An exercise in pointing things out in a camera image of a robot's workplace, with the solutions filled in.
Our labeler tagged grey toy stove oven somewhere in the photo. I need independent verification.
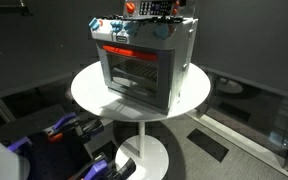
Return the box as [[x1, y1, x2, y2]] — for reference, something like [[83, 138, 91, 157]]
[[88, 0, 200, 116]]

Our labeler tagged teal stove knob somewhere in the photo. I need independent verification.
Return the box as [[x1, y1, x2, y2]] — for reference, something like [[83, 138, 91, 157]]
[[153, 23, 171, 41], [123, 21, 140, 37], [88, 17, 101, 32], [109, 19, 123, 34]]

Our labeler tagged orange stove dial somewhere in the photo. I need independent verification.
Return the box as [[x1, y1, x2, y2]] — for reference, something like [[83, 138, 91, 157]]
[[125, 1, 136, 15]]

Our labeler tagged purple orange bar clamp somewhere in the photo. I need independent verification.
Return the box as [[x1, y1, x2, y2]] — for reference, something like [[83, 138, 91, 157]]
[[68, 151, 138, 180], [43, 111, 105, 145]]

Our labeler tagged small grey round table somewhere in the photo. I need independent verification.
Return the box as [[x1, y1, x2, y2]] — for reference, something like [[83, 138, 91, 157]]
[[215, 77, 244, 95]]

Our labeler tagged white round pedestal table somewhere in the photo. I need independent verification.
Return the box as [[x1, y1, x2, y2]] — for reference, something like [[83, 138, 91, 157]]
[[70, 60, 212, 180]]

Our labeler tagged purple clamp handle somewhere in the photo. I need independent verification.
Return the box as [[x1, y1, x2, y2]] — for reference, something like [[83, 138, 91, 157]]
[[6, 135, 35, 155]]

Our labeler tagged black wall shelf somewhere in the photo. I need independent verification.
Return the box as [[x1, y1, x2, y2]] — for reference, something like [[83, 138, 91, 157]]
[[0, 0, 33, 17]]

